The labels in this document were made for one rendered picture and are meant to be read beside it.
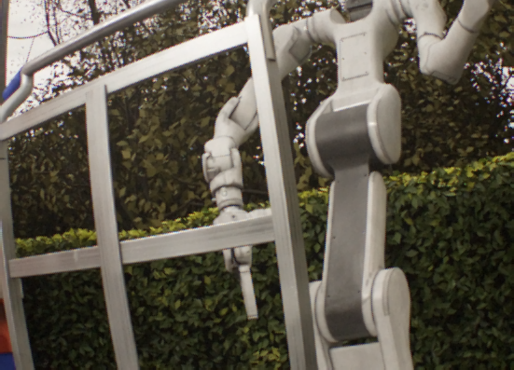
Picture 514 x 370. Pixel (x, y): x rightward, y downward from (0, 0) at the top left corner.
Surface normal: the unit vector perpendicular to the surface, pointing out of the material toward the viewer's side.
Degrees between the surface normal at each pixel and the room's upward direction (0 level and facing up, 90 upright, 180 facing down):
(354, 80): 69
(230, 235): 90
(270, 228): 90
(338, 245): 65
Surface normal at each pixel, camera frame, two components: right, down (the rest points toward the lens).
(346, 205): -0.54, -0.48
